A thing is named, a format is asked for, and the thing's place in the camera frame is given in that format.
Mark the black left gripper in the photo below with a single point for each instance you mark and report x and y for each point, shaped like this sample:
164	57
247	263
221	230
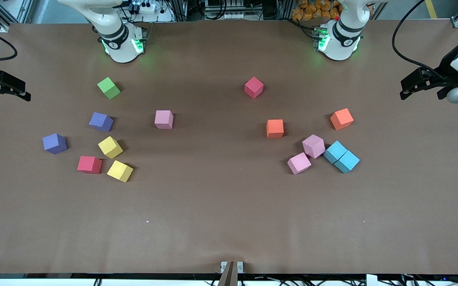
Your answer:
446	65

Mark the red foam block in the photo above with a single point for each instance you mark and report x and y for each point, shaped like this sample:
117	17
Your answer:
89	164

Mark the yellow foam block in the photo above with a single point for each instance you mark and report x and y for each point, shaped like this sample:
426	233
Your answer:
110	147
119	171

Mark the pink foam block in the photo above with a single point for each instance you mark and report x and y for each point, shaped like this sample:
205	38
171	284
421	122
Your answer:
299	163
163	119
313	145

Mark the orange foam block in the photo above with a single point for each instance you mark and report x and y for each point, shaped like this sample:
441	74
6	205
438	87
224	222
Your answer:
275	128
341	118

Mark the crimson foam block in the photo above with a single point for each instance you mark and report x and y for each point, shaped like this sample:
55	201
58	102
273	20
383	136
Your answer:
253	87

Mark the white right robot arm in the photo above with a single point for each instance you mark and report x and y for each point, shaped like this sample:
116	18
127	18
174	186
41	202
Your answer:
121	51

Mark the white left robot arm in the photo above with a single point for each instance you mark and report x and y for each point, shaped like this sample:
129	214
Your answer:
340	43

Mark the purple foam block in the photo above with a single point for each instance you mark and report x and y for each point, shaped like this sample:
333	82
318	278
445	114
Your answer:
101	121
55	143

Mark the green foam block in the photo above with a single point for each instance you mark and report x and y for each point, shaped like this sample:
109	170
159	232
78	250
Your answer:
109	88

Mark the blue foam block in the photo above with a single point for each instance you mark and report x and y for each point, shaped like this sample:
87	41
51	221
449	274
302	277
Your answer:
348	161
335	151

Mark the orange snack bag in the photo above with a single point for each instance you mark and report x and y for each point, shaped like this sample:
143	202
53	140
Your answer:
312	10

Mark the white power strip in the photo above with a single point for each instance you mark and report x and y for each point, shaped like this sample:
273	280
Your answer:
145	7

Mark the white rack device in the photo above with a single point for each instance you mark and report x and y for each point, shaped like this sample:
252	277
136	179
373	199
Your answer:
225	16

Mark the silver metal bracket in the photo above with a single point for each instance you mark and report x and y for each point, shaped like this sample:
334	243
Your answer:
240	267

